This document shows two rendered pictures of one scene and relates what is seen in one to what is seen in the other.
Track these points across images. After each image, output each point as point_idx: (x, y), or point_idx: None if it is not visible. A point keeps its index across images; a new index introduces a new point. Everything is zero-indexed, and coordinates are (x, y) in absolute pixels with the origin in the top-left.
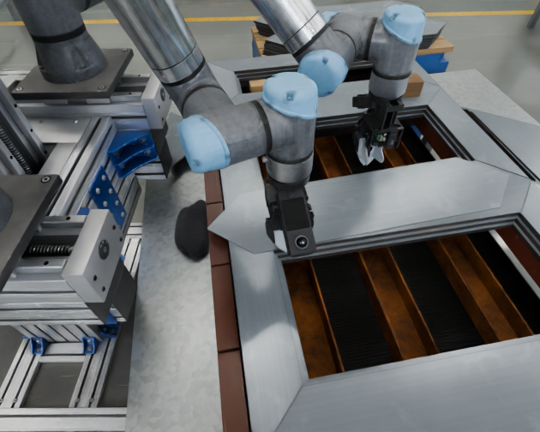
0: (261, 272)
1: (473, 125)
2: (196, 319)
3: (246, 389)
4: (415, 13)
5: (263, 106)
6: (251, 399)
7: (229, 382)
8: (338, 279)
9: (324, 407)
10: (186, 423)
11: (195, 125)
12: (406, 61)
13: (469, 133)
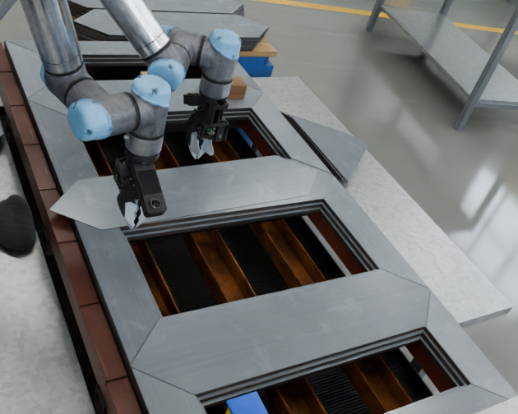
0: (111, 243)
1: (290, 129)
2: (33, 307)
3: (85, 381)
4: (233, 38)
5: (134, 97)
6: (119, 328)
7: (95, 324)
8: (171, 278)
9: (178, 328)
10: (41, 389)
11: (89, 106)
12: (228, 71)
13: (287, 135)
